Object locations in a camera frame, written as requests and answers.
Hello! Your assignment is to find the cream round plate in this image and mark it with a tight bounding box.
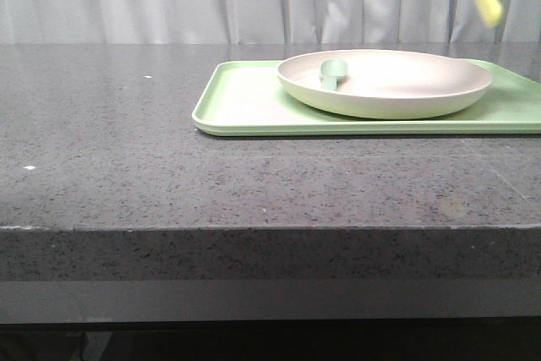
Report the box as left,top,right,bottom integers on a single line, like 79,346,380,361
277,49,493,120

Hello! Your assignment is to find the light green serving tray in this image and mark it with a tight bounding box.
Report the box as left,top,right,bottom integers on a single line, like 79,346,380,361
192,60,540,137

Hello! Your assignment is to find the pale green plastic spoon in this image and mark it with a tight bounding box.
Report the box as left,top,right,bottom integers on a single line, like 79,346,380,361
320,58,348,90

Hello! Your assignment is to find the white pleated curtain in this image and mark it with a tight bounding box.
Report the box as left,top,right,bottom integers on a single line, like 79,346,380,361
1,0,540,44

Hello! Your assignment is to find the yellow plastic fork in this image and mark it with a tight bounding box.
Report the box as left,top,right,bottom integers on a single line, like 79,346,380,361
473,0,503,28

